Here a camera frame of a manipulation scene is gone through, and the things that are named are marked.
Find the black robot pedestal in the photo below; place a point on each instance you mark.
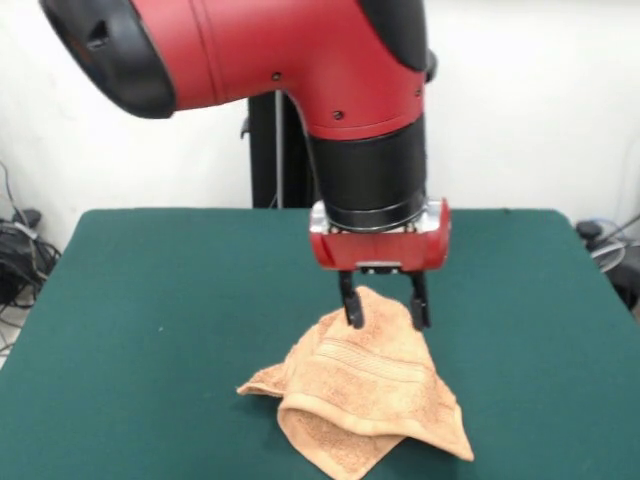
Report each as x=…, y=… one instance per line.
x=262, y=165

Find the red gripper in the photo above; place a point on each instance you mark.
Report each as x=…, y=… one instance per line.
x=380, y=250

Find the dark green tablecloth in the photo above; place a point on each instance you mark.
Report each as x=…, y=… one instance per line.
x=175, y=300

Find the orange terry towel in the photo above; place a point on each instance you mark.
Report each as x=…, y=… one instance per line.
x=360, y=380

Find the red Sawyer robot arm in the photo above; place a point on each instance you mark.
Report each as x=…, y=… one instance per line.
x=280, y=50

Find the black floor object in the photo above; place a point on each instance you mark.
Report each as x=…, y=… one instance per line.
x=627, y=290

